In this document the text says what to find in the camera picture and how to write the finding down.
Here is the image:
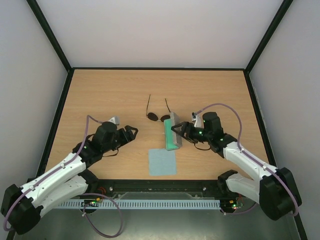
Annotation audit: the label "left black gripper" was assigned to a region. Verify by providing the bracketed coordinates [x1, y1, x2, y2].
[103, 125, 139, 153]

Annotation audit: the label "grey glasses case green lining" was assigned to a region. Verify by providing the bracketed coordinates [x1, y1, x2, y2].
[164, 112, 183, 151]

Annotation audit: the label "round dark sunglasses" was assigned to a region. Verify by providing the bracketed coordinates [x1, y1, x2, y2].
[145, 94, 171, 122]

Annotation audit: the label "light blue cleaning cloth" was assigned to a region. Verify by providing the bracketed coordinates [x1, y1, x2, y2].
[148, 148, 177, 177]

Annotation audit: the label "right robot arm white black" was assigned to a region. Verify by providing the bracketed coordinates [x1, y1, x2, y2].
[171, 112, 302, 221]

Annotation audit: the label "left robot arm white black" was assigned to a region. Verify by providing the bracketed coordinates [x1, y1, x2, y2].
[0, 120, 139, 235]

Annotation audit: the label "left green circuit board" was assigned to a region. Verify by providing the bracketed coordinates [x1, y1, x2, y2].
[80, 198, 103, 208]

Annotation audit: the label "green circuit board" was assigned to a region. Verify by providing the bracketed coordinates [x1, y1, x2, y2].
[80, 198, 103, 208]
[224, 198, 245, 209]

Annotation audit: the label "right green circuit board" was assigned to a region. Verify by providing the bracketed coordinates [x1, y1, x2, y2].
[224, 198, 245, 209]

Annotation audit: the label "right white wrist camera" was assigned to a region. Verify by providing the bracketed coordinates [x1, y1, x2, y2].
[191, 112, 202, 128]

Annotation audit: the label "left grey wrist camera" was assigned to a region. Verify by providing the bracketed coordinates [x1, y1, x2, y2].
[108, 116, 120, 126]

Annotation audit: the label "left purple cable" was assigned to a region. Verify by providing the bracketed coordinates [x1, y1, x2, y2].
[3, 115, 125, 238]

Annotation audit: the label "purple cable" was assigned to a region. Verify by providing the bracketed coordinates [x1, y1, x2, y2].
[3, 115, 125, 238]
[194, 103, 300, 217]

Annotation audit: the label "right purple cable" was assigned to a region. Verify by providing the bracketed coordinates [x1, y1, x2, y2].
[194, 103, 300, 217]

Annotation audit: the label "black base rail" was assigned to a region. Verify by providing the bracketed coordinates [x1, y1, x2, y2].
[96, 179, 227, 199]

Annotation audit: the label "light blue slotted cable duct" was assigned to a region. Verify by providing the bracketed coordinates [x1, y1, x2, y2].
[56, 199, 221, 210]

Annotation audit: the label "black enclosure frame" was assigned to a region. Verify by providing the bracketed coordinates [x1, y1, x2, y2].
[4, 0, 310, 240]

